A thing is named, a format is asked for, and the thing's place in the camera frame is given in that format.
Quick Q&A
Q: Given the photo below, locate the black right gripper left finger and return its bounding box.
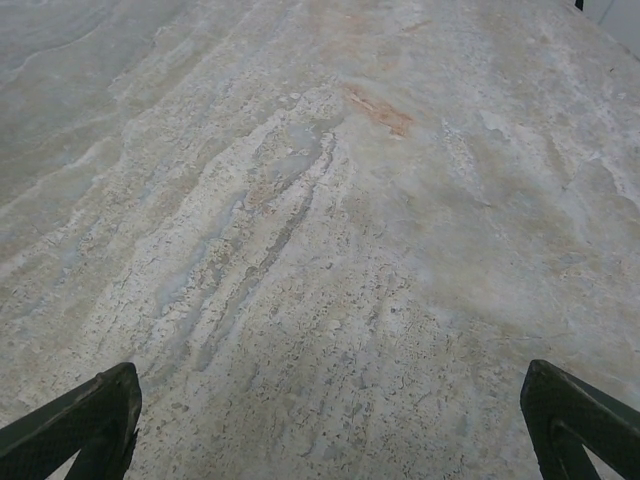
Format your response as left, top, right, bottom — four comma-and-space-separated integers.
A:
0, 362, 143, 480

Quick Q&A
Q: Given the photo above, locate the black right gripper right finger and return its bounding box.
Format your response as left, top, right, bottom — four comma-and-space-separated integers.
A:
519, 358, 640, 480

